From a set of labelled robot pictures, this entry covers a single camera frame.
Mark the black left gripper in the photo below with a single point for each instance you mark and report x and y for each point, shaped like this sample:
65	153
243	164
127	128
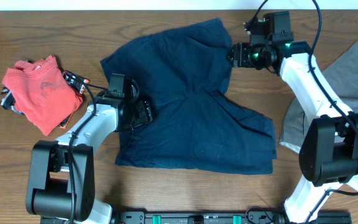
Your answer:
145	114

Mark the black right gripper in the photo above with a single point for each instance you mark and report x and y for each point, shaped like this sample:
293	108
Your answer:
240	59

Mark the navy blue shorts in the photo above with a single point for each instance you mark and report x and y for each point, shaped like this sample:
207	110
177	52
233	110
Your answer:
184	73

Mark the grey shorts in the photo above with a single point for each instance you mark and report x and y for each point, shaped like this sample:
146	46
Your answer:
342	75

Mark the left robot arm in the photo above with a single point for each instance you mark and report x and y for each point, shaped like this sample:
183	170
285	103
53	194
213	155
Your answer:
61	184

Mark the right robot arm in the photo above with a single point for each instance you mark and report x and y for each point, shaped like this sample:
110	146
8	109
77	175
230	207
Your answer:
328	156

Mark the red folded t-shirt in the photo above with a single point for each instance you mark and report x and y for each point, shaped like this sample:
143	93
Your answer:
42	93

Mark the black patterned folded garment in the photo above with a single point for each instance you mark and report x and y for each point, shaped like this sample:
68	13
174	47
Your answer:
75	82

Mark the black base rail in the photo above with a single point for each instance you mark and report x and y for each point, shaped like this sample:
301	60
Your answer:
254	215

